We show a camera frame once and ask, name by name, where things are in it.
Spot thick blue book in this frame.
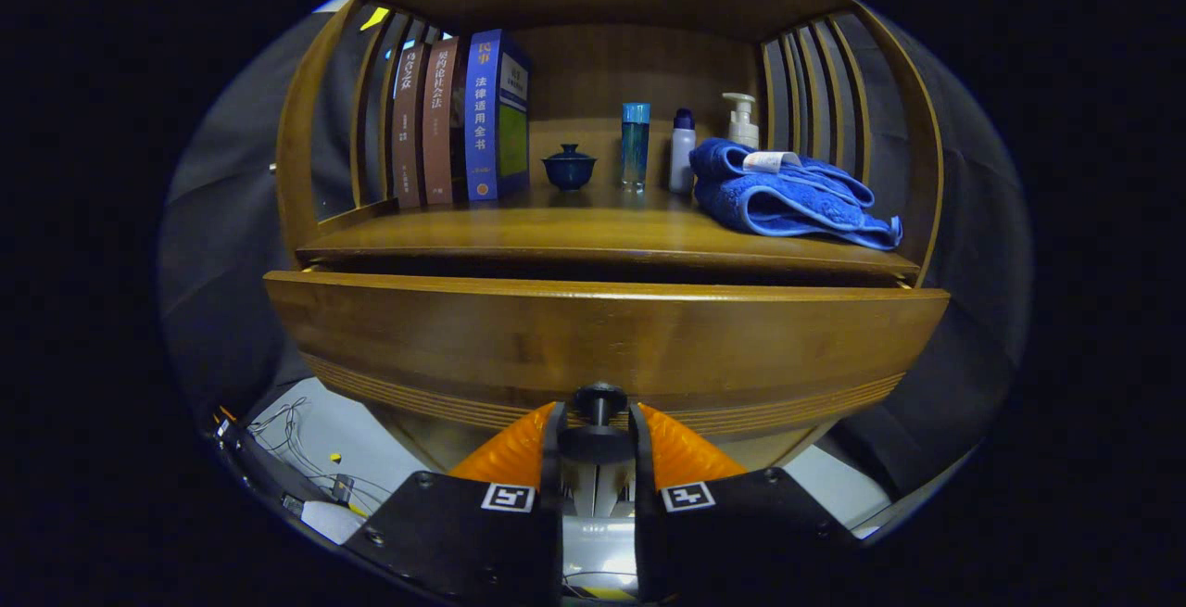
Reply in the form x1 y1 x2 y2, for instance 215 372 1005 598
463 29 533 202

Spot teal transparent bottle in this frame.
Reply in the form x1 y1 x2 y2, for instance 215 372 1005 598
621 103 651 193

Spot wooden countertop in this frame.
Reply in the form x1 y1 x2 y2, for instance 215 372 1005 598
296 183 920 276

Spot folded blue towel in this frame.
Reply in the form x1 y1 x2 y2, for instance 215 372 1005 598
688 137 903 250

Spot thin floor cables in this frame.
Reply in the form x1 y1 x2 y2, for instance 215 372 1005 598
248 397 395 515

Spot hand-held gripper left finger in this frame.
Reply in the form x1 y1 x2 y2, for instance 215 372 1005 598
341 400 568 606

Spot dark brown book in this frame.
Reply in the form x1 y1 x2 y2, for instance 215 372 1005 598
391 42 429 209

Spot white bottle with blue cap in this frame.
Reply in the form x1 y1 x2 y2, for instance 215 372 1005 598
669 108 697 195

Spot reddish brown book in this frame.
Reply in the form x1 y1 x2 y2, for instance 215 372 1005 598
423 35 464 206

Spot dark blue lidded teacup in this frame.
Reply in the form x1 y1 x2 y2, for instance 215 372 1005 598
541 144 598 192

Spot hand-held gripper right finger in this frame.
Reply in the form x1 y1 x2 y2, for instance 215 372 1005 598
628 401 867 604

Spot white pump bottle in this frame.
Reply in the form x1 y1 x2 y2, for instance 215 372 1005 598
722 93 761 150

